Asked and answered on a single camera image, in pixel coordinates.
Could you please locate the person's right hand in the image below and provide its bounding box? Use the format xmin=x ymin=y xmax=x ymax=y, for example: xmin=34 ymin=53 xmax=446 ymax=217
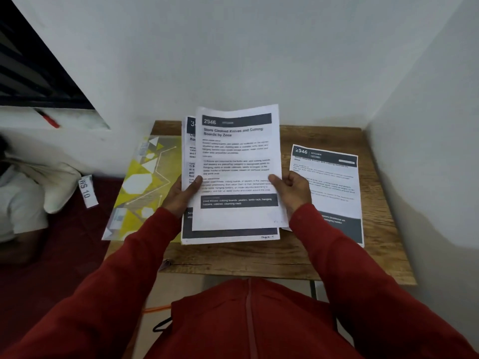
xmin=267 ymin=171 xmax=312 ymax=221

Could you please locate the person's left hand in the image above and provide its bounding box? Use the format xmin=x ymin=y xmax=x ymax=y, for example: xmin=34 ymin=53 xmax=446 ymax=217
xmin=161 ymin=175 xmax=204 ymax=218

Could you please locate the sorted pile with dark headers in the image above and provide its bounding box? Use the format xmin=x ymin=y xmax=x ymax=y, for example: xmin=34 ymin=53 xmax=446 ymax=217
xmin=281 ymin=144 xmax=365 ymax=248

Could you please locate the yellow patterned plastic folder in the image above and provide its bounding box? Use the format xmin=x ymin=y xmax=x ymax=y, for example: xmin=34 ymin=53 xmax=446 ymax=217
xmin=101 ymin=135 xmax=183 ymax=243

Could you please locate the stack of printed sheets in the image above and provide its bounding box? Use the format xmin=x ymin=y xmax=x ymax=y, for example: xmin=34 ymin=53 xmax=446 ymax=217
xmin=181 ymin=115 xmax=280 ymax=246

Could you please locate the white printed paper sheet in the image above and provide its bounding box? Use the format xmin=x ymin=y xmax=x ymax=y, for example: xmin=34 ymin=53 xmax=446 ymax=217
xmin=191 ymin=104 xmax=289 ymax=232

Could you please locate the person's left forearm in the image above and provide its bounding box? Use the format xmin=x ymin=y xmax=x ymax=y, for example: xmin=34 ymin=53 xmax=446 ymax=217
xmin=0 ymin=207 xmax=183 ymax=359

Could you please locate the person's right forearm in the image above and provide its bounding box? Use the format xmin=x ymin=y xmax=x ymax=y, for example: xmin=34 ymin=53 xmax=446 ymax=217
xmin=288 ymin=203 xmax=479 ymax=359

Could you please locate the person's red jacket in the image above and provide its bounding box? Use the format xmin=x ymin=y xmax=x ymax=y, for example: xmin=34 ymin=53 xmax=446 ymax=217
xmin=144 ymin=278 xmax=364 ymax=359

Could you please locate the white paper label tag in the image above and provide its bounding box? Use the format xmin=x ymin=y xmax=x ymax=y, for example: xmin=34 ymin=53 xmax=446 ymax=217
xmin=77 ymin=175 xmax=99 ymax=209

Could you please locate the white pillow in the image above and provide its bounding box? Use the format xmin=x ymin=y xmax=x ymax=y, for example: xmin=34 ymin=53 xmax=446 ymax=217
xmin=3 ymin=157 xmax=82 ymax=215

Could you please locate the maroon bed mattress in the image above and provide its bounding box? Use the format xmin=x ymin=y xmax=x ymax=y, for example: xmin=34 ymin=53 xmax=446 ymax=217
xmin=0 ymin=177 xmax=126 ymax=352

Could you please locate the red marker on sill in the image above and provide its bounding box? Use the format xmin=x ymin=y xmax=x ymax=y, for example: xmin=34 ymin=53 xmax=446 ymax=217
xmin=33 ymin=108 xmax=60 ymax=129

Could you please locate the dark louvred window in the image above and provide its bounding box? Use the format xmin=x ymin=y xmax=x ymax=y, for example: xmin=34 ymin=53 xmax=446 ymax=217
xmin=0 ymin=0 xmax=95 ymax=110

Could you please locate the black cord loop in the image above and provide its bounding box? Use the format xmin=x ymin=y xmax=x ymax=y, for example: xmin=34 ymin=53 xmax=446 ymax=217
xmin=152 ymin=317 xmax=174 ymax=333

